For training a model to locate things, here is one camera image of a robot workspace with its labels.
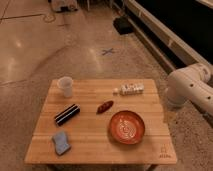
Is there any white plastic bottle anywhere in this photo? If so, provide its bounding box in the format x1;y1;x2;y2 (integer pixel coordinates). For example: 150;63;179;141
113;83;144;96

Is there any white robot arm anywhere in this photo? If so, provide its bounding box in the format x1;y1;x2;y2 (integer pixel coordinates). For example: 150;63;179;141
165;63;213;116

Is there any red brown sweet potato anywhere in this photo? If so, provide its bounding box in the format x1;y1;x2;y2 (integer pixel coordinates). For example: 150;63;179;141
97;100;114;114

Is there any wooden table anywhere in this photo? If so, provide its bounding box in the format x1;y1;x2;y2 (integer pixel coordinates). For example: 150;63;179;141
25;79;177;164

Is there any black white striped box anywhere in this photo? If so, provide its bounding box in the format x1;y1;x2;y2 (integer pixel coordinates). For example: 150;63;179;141
54;104;80;126

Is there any translucent plastic cup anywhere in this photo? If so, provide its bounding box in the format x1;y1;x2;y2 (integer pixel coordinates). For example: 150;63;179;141
57;76;73;97

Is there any orange patterned bowl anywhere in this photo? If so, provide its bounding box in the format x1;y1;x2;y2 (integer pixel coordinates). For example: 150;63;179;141
108;110;145;145

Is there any black box on floor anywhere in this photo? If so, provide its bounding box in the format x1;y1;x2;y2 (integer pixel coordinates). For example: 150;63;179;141
113;17;133;35

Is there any blue sponge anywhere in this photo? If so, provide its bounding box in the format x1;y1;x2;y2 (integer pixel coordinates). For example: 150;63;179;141
52;131;71;155

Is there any long white black bench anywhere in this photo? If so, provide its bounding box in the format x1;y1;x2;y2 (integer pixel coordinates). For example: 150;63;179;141
109;0;213;78

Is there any white equipment with cables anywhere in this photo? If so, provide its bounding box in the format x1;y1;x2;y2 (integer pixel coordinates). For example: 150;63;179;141
48;0;78;13

